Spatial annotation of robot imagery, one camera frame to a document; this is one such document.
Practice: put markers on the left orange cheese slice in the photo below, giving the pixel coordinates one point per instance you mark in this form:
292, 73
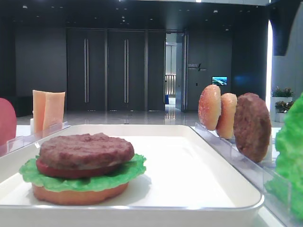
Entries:
39, 99

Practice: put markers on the white rectangular tray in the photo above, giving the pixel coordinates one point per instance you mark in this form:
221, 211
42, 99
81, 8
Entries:
186, 184

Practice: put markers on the clear acrylic rack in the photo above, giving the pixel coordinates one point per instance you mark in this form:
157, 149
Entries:
21, 141
257, 174

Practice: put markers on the far sugared bread bun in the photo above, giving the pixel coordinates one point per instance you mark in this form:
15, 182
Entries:
209, 106

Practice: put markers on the small blue wall screen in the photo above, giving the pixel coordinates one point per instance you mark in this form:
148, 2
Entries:
219, 81

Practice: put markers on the left clear acrylic rack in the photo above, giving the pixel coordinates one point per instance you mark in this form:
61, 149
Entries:
21, 141

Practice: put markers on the white planter with flowers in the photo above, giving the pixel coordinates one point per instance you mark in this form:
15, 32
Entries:
281, 102

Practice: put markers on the red tomato slice at left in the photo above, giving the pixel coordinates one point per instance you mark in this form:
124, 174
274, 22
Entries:
8, 121

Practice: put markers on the brown meat patty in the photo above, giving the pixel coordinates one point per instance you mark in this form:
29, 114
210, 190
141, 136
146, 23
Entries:
85, 151
252, 127

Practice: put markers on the right clear acrylic rack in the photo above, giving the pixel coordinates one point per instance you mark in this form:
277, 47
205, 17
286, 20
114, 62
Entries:
257, 174

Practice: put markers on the red tomato slice on lettuce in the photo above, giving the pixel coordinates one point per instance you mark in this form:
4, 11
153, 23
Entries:
73, 174

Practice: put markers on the green lettuce leaf on bread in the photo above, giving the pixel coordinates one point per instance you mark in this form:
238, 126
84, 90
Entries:
125, 173

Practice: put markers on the right orange cheese slice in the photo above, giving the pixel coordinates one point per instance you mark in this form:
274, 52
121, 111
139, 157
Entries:
54, 111

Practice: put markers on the sugared bread bun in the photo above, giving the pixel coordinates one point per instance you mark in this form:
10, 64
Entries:
225, 123
209, 106

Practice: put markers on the large green lettuce leaf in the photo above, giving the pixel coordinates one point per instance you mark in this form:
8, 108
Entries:
288, 153

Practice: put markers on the orange cheese slice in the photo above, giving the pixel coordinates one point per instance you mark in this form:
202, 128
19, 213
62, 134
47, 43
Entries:
54, 111
39, 99

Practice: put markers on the bottom bread slice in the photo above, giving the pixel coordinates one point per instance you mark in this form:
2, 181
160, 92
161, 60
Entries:
77, 198

